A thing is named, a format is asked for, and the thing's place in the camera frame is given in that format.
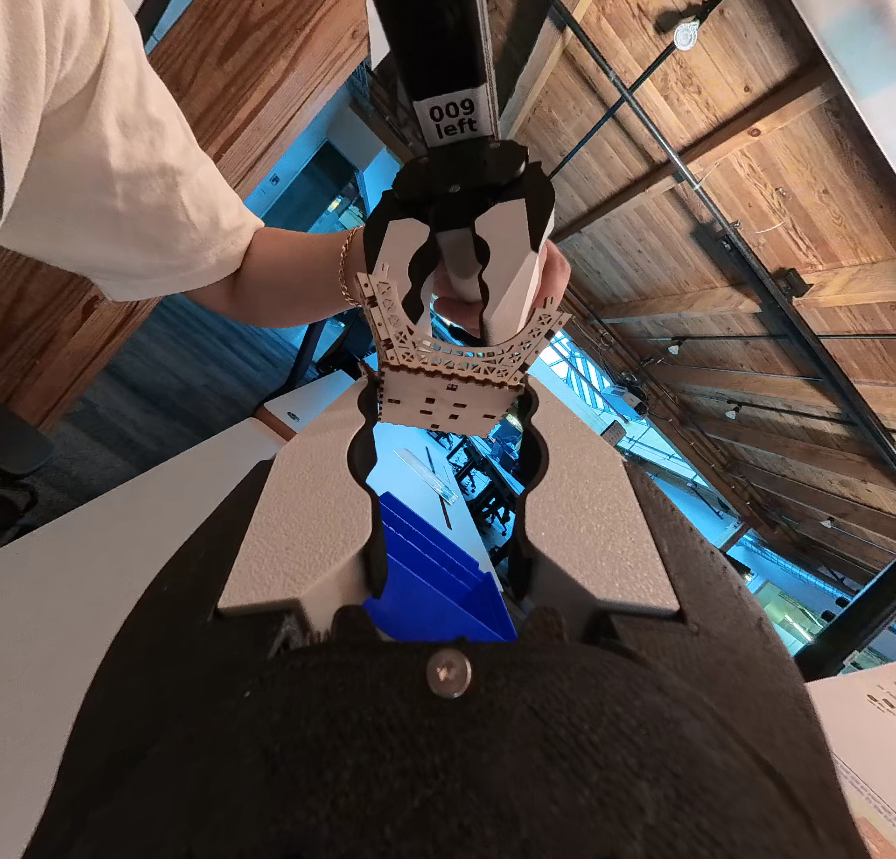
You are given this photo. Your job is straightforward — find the round white ceiling lamp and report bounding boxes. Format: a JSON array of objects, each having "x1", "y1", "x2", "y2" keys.
[{"x1": 657, "y1": 0, "x2": 729, "y2": 52}]

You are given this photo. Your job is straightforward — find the white table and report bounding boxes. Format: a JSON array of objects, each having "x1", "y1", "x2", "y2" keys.
[{"x1": 255, "y1": 372, "x2": 505, "y2": 594}]

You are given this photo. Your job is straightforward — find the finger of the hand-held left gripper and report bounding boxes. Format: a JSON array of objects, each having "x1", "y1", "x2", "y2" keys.
[
  {"x1": 368, "y1": 218, "x2": 442, "y2": 317},
  {"x1": 473, "y1": 199, "x2": 546, "y2": 343}
]

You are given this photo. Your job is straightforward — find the black office chair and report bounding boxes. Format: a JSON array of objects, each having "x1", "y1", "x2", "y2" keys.
[{"x1": 0, "y1": 404, "x2": 53, "y2": 545}]

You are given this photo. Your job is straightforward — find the wooden lattice tower base model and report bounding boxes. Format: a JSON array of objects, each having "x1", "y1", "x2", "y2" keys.
[{"x1": 356, "y1": 264, "x2": 571, "y2": 437}]

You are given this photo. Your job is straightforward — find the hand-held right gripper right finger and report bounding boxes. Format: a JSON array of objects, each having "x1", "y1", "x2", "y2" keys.
[{"x1": 505, "y1": 378, "x2": 681, "y2": 629}]

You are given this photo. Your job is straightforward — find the person's left hand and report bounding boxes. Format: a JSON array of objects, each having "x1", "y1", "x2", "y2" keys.
[{"x1": 433, "y1": 240, "x2": 571, "y2": 346}]

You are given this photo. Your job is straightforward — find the gold chain bracelet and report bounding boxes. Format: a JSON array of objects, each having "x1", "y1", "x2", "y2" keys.
[{"x1": 339, "y1": 225, "x2": 365, "y2": 308}]

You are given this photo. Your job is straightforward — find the blue plastic bin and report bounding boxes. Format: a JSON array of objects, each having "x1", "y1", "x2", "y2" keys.
[{"x1": 363, "y1": 491, "x2": 519, "y2": 643}]

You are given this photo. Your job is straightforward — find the clear plastic packet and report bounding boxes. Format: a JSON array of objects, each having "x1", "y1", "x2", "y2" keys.
[{"x1": 392, "y1": 448, "x2": 461, "y2": 506}]

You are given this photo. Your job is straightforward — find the grey desk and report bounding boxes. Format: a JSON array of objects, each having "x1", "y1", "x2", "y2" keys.
[{"x1": 0, "y1": 418, "x2": 281, "y2": 859}]

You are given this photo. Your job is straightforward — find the black lighting rod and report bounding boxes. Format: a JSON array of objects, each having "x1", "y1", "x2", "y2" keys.
[{"x1": 548, "y1": 0, "x2": 729, "y2": 179}]

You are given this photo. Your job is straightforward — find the instruction booklet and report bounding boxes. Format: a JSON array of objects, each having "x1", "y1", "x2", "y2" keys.
[{"x1": 805, "y1": 663, "x2": 896, "y2": 859}]

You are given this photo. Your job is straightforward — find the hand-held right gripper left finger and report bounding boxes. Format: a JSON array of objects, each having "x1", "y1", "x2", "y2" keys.
[{"x1": 216, "y1": 380, "x2": 389, "y2": 632}]

